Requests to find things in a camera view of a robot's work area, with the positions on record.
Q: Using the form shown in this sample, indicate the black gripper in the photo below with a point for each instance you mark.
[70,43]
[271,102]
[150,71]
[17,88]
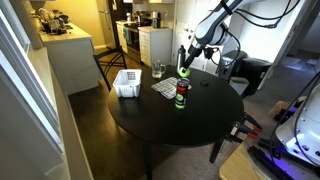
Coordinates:
[194,53]

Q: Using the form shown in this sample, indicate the yellow-green tennis ball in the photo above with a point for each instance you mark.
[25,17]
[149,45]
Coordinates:
[184,72]

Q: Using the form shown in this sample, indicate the black water bottle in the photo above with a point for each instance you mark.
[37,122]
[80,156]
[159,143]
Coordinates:
[180,56]

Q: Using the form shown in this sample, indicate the small black round lid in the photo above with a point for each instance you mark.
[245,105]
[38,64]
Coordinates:
[204,82]

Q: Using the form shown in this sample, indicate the checkered white cloth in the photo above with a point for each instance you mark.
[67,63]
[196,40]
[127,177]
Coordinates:
[165,87]

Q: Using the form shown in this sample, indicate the clear glass mug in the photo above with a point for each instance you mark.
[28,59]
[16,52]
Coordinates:
[156,70]

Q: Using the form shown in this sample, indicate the white drawer cabinet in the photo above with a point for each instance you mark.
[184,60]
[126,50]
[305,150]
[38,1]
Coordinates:
[155,45]

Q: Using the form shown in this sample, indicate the white panel door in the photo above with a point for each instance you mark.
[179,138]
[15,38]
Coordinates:
[185,20]

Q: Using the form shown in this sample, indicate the black grey lidded bin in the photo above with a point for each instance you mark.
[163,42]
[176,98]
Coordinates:
[233,66]

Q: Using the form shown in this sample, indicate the round black table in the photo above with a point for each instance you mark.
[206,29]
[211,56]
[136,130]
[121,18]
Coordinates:
[173,120]

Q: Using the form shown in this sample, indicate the silver coffee maker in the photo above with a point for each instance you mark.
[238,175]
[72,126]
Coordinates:
[155,20]

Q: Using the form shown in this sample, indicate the black stainless kitchen stove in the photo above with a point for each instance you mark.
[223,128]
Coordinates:
[135,40]

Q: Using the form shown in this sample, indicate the small white waste bin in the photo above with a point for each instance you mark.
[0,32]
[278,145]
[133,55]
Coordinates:
[239,85]

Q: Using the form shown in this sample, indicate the white plastic basket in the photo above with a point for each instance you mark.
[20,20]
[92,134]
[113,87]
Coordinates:
[127,83]

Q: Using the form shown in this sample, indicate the teal hanging towel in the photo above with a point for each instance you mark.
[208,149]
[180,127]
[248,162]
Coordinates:
[126,33]

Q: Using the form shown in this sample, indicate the black trash bin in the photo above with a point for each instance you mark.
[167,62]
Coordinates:
[255,73]

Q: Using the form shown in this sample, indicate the black wooden chair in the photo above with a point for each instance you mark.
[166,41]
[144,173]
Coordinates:
[111,61]

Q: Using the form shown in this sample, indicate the stainless steel fridge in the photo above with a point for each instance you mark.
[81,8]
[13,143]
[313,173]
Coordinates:
[106,23]

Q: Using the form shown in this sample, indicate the light wooden platform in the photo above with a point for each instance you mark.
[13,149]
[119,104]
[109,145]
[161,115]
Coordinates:
[236,165]

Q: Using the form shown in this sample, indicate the white kitchen island counter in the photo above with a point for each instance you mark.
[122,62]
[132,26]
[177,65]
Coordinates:
[71,56]

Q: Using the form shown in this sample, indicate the black metal rails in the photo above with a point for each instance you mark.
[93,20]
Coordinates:
[266,156]

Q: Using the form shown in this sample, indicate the pile of dishes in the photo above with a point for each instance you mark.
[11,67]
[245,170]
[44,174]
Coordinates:
[53,24]

